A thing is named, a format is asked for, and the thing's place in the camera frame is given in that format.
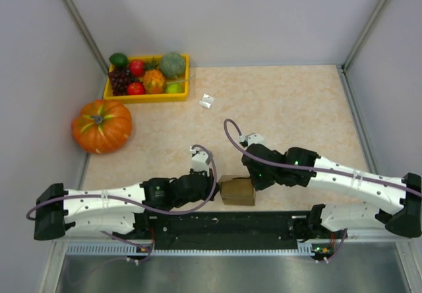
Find brown cardboard box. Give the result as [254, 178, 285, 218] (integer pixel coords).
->
[218, 175, 256, 207]

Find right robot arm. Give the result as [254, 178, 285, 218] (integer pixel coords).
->
[241, 143, 421, 238]

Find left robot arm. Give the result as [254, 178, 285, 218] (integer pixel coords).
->
[28, 170, 220, 241]

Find small white plastic bag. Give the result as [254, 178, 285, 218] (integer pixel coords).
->
[198, 94, 215, 109]

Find light green apple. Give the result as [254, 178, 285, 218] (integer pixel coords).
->
[165, 83, 184, 94]

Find orange plastic pumpkin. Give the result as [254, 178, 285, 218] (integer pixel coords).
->
[71, 100, 133, 154]

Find small orange pineapple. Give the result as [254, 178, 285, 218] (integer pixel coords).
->
[142, 58, 166, 94]

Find red apple front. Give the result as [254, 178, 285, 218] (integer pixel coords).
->
[127, 82, 146, 96]

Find red apple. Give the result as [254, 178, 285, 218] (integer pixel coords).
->
[129, 59, 145, 77]
[127, 82, 146, 96]

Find green round melon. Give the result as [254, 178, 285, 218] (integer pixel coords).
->
[160, 52, 186, 79]

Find yellow plastic tray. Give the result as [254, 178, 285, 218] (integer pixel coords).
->
[103, 53, 191, 104]

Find red apple back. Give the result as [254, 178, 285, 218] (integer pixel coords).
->
[129, 59, 145, 77]

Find dark purple grapes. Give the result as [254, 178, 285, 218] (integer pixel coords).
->
[107, 68, 137, 96]

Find green lime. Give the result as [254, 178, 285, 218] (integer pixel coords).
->
[109, 53, 129, 68]

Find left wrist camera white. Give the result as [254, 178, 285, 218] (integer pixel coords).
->
[190, 146, 212, 176]

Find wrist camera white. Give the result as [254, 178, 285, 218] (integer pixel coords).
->
[239, 133, 265, 148]
[190, 146, 212, 176]

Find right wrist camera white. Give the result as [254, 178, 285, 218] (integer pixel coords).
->
[239, 133, 265, 148]

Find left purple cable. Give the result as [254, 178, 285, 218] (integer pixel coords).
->
[26, 144, 219, 264]

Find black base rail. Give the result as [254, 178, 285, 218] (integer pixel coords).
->
[108, 210, 350, 251]

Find right aluminium frame post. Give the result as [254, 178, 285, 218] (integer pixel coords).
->
[341, 0, 391, 75]

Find aluminium frame post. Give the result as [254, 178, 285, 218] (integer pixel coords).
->
[62, 0, 108, 73]
[341, 0, 391, 75]

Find left aluminium frame post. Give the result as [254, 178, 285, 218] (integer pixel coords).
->
[62, 0, 108, 73]

